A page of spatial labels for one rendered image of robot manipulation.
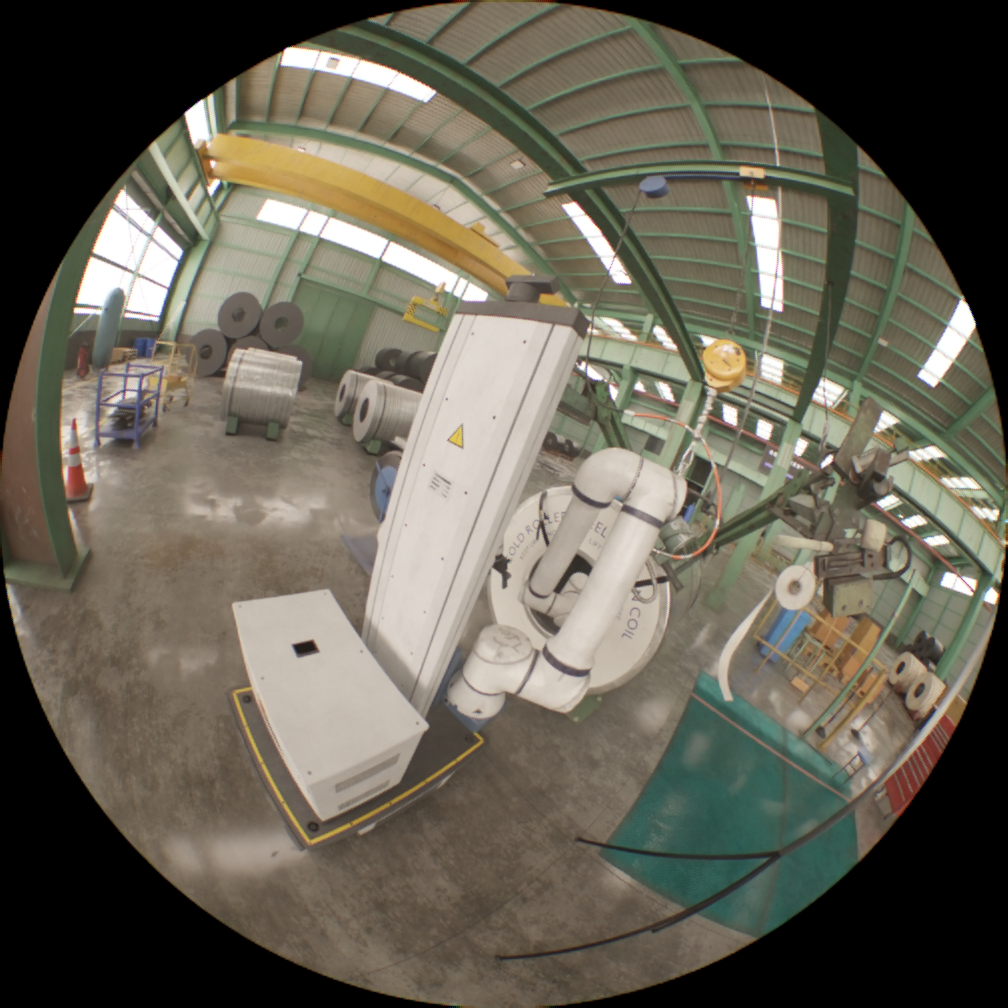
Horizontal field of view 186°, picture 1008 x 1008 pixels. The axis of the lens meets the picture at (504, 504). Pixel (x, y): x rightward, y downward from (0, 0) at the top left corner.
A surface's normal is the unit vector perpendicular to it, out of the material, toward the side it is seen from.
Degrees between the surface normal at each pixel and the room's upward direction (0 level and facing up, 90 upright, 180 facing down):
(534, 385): 90
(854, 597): 90
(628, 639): 90
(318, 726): 0
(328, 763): 0
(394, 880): 0
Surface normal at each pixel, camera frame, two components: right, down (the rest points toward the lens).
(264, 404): 0.54, 0.61
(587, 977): 0.36, -0.89
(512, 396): -0.58, 0.00
